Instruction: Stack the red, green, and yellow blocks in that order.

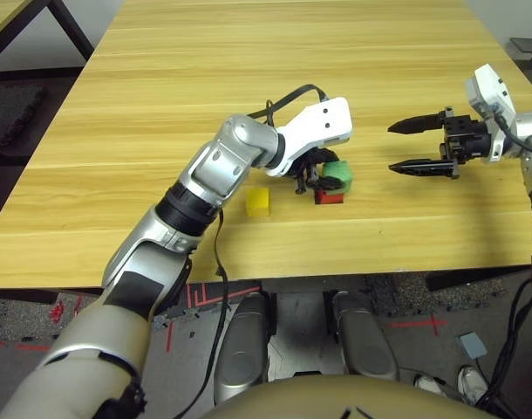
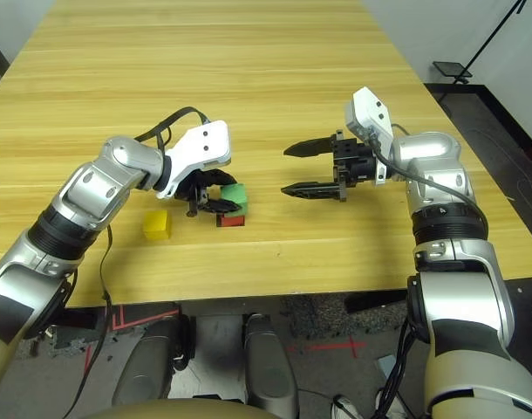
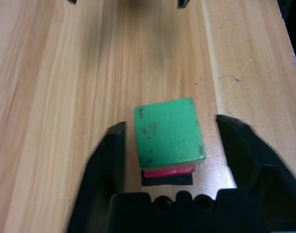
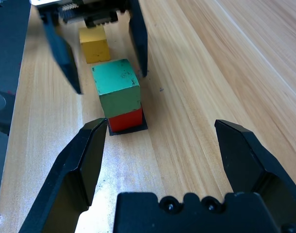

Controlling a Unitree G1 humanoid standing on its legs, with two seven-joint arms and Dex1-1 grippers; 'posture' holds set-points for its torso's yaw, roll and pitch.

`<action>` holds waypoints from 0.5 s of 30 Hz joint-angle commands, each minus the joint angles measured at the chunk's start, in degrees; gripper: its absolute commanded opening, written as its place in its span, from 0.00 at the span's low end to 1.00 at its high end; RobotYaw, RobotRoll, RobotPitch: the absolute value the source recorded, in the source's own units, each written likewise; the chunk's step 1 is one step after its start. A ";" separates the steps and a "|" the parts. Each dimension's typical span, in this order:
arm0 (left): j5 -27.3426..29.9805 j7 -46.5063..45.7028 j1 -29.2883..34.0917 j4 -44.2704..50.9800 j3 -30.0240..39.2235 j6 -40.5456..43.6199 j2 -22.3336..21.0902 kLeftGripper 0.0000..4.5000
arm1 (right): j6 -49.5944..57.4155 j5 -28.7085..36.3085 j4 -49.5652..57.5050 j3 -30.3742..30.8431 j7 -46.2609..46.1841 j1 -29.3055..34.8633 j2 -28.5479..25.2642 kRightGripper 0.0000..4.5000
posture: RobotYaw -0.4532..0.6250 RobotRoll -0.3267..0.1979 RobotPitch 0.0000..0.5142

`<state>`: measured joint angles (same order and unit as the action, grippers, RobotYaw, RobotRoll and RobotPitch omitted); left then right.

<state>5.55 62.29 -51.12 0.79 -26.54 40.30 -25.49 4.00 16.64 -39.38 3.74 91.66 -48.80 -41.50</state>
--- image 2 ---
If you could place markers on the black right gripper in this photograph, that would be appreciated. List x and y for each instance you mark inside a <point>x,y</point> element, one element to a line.
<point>355,163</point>

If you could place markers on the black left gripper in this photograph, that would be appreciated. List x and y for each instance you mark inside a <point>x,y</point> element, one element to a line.
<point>197,185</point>

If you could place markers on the green wooden block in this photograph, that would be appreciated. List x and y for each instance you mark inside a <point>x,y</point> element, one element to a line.
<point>236,193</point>

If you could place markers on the red wooden block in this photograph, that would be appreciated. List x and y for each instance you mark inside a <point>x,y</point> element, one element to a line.
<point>231,221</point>

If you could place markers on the yellow wooden block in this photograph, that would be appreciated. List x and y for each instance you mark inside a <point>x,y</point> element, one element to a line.
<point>157,224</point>

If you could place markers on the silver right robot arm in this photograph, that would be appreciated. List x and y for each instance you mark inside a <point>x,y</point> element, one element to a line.
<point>449,183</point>

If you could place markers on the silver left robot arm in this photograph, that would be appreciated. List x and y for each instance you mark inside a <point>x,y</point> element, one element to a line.
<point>87,187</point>

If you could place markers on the speckled dark floor mat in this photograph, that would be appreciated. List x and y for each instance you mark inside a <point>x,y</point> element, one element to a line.
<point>318,318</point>

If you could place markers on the black floor stand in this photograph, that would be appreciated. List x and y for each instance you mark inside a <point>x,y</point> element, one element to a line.
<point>453,69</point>

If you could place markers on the grey robot right leg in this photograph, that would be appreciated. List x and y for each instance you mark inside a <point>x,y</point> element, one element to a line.
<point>268,366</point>

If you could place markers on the grey robot leg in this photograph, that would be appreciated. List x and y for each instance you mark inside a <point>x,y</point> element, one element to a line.
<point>268,366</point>
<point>148,362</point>

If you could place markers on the grey robot left leg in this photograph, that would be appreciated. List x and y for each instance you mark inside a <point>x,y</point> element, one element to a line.
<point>148,362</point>

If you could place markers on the tan robot torso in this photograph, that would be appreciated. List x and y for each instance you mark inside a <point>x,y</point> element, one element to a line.
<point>161,412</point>

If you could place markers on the white sneaker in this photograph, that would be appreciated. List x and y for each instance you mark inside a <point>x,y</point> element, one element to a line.
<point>345,408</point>

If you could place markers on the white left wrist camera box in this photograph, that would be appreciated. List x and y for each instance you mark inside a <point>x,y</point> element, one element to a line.
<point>200,144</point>

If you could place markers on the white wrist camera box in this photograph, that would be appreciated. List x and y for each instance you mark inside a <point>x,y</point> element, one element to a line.
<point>366,111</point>
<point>200,144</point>

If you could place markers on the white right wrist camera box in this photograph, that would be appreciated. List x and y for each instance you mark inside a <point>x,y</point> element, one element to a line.
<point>366,111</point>

